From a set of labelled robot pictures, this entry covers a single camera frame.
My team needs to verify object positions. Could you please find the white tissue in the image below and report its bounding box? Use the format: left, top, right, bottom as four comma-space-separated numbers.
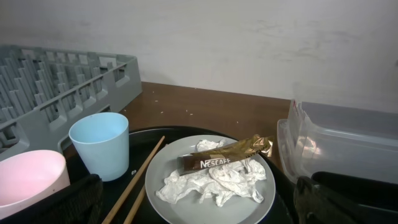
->
155, 158, 266, 207

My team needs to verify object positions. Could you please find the clear plastic waste bin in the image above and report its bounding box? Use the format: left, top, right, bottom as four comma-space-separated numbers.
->
277, 100, 397, 184

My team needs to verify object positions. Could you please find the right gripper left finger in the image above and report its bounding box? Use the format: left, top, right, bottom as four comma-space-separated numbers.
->
1, 174, 103, 224

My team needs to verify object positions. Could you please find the wooden chopstick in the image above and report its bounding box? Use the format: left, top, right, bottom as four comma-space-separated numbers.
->
123, 186, 146, 224
102, 136, 165, 224

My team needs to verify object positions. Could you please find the light blue plastic cup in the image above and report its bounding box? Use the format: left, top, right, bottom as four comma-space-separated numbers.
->
68, 112, 129, 182

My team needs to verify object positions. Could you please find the brown Nescafe coffee sachet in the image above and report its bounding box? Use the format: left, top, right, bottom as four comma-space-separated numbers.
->
177, 134, 274, 175

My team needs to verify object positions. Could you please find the pink plastic cup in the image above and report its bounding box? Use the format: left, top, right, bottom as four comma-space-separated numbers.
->
1, 150, 70, 219

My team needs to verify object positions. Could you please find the grey plastic dishwasher rack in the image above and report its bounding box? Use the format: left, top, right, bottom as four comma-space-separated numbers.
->
1, 45, 142, 160

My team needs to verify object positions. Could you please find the black rectangular waste tray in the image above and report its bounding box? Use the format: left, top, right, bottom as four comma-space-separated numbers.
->
311, 172, 397, 212

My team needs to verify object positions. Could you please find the grey round plate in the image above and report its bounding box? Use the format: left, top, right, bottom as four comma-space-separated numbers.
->
145, 135, 276, 223

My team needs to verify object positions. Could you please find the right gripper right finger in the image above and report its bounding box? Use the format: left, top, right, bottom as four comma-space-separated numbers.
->
294, 176, 397, 224

